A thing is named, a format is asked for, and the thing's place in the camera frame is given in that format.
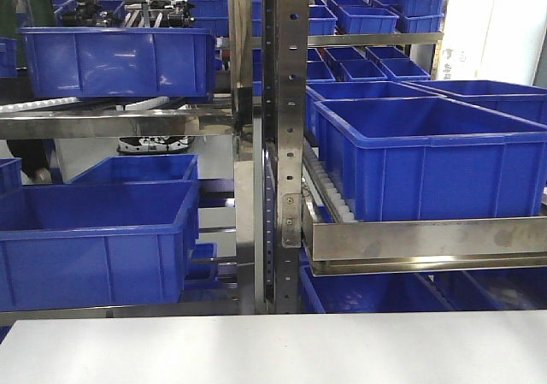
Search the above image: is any blue bin behind right bin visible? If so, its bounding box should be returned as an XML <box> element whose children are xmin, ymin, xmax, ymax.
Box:
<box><xmin>306</xmin><ymin>81</ymin><xmax>438</xmax><ymax>147</ymax></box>

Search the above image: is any blue bin lower left rear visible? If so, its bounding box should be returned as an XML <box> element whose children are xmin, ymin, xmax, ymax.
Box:
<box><xmin>68</xmin><ymin>154</ymin><xmax>198</xmax><ymax>184</ymax></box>

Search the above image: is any large blue bin right shelf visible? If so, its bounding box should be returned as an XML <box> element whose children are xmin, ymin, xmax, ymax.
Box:
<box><xmin>316</xmin><ymin>97</ymin><xmax>546</xmax><ymax>222</ymax></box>

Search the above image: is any blue bin upper left shelf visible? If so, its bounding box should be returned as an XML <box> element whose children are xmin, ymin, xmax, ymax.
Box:
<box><xmin>20</xmin><ymin>27</ymin><xmax>215</xmax><ymax>98</ymax></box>

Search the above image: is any blue bin bottom right shelf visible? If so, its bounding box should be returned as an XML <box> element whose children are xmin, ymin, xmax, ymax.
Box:
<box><xmin>300</xmin><ymin>265</ymin><xmax>454</xmax><ymax>314</ymax></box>

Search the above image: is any blue bin lower left front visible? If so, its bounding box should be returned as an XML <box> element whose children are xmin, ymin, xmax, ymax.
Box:
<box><xmin>1</xmin><ymin>180</ymin><xmax>199</xmax><ymax>311</ymax></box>

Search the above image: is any blue bin far right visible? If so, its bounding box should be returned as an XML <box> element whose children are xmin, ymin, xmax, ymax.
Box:
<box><xmin>406</xmin><ymin>80</ymin><xmax>546</xmax><ymax>125</ymax></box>

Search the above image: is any steel left shelf rail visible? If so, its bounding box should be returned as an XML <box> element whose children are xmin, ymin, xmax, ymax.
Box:
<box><xmin>1</xmin><ymin>108</ymin><xmax>234</xmax><ymax>139</ymax></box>

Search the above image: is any steel rack upright post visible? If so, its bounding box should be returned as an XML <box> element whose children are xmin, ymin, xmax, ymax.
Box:
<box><xmin>262</xmin><ymin>0</ymin><xmax>309</xmax><ymax>314</ymax></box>

